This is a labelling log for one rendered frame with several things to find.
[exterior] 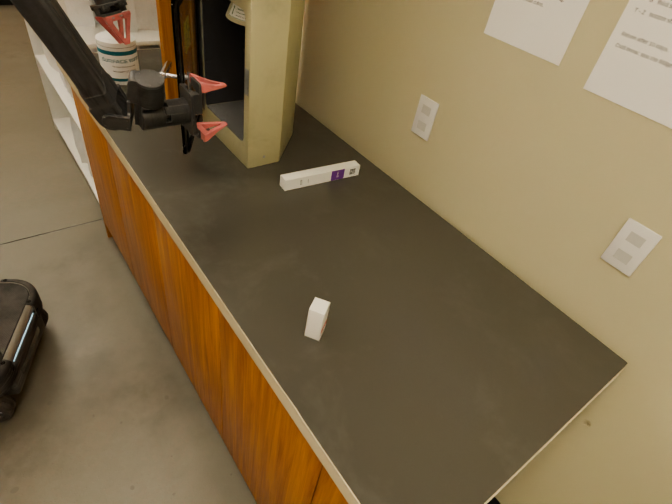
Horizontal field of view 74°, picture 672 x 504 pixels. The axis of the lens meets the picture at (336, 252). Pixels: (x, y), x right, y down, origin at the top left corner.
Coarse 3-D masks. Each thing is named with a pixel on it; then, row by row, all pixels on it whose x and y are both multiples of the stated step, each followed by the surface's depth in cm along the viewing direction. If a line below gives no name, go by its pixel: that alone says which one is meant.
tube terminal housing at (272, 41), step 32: (256, 0) 105; (288, 0) 110; (256, 32) 110; (288, 32) 115; (256, 64) 116; (288, 64) 124; (256, 96) 121; (288, 96) 134; (224, 128) 140; (256, 128) 128; (288, 128) 146; (256, 160) 135
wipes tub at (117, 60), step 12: (96, 36) 155; (108, 36) 157; (132, 36) 161; (108, 48) 154; (120, 48) 155; (132, 48) 159; (108, 60) 157; (120, 60) 158; (132, 60) 161; (108, 72) 160; (120, 72) 160; (120, 84) 163
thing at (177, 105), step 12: (180, 84) 100; (180, 96) 102; (192, 96) 98; (168, 108) 97; (180, 108) 99; (192, 108) 99; (168, 120) 99; (180, 120) 100; (192, 120) 101; (192, 132) 103
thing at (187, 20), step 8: (184, 0) 111; (192, 0) 121; (184, 8) 111; (192, 8) 122; (184, 16) 112; (192, 16) 122; (184, 24) 112; (192, 24) 123; (176, 32) 104; (184, 32) 113; (192, 32) 124; (176, 40) 105; (184, 40) 114; (192, 40) 125; (176, 48) 106; (184, 48) 114; (192, 48) 125; (176, 56) 107; (184, 56) 115; (192, 56) 126; (176, 64) 109; (184, 64) 115; (192, 64) 127; (176, 72) 110; (184, 72) 116; (192, 72) 127; (192, 88) 129; (184, 136) 121; (184, 144) 123; (184, 152) 125
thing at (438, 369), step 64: (320, 128) 162; (192, 192) 122; (256, 192) 127; (320, 192) 132; (384, 192) 137; (192, 256) 104; (256, 256) 107; (320, 256) 111; (384, 256) 115; (448, 256) 119; (256, 320) 93; (384, 320) 99; (448, 320) 102; (512, 320) 105; (320, 384) 84; (384, 384) 86; (448, 384) 89; (512, 384) 91; (576, 384) 94; (320, 448) 76; (384, 448) 77; (448, 448) 79; (512, 448) 81
